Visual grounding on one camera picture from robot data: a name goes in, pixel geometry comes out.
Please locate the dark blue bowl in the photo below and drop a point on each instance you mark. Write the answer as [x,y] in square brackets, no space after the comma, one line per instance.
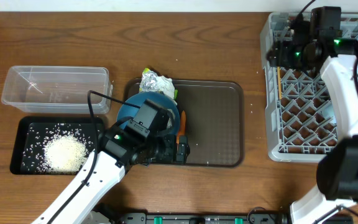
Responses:
[157,98]

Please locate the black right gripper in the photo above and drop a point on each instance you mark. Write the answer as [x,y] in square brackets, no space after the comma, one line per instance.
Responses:
[279,50]

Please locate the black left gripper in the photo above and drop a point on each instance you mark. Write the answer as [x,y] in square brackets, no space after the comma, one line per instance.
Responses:
[174,152]

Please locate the light blue plastic cup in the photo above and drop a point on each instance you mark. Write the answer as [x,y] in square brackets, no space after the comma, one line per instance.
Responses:
[328,112]

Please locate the crumpled foil snack wrapper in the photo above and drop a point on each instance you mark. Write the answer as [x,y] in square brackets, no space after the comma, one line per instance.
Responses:
[152,82]

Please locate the grey dishwasher rack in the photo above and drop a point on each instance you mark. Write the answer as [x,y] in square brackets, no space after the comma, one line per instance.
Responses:
[296,129]

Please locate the brown serving tray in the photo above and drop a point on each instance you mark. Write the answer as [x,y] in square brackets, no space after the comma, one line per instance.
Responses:
[214,121]

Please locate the white rice pile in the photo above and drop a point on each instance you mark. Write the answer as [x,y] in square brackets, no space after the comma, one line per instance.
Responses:
[56,148]

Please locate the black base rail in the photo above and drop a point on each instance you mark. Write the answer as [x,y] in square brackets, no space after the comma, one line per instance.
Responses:
[105,214]

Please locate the orange carrot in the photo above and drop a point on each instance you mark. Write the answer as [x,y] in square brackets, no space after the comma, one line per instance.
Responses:
[181,131]

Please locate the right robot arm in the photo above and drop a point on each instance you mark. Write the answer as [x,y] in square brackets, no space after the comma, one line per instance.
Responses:
[337,173]

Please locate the clear plastic bin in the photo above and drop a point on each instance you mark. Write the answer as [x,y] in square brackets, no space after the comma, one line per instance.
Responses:
[54,89]

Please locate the black waste tray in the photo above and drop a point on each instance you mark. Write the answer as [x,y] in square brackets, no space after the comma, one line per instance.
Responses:
[21,136]

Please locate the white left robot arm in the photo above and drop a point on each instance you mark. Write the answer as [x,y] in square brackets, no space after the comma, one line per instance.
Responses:
[119,150]

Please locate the wooden chopstick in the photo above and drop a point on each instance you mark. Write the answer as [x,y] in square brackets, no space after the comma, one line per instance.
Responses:
[279,83]

